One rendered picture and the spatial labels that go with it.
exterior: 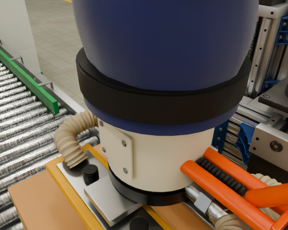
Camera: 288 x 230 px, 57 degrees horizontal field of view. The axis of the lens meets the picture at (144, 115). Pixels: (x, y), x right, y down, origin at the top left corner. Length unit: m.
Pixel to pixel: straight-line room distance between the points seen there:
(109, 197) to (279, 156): 0.51
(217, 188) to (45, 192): 0.43
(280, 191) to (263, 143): 0.50
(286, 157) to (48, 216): 0.60
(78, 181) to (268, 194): 0.32
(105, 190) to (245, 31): 0.31
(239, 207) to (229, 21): 0.20
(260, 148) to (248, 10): 0.58
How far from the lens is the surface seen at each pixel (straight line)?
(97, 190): 0.45
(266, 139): 0.80
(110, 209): 0.43
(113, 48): 0.27
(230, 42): 0.28
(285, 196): 0.32
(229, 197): 0.34
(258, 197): 0.34
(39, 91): 1.77
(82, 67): 0.32
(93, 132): 1.46
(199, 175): 0.36
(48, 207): 0.64
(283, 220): 0.32
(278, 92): 0.90
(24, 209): 0.66
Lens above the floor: 1.43
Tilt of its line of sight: 34 degrees down
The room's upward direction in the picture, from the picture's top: straight up
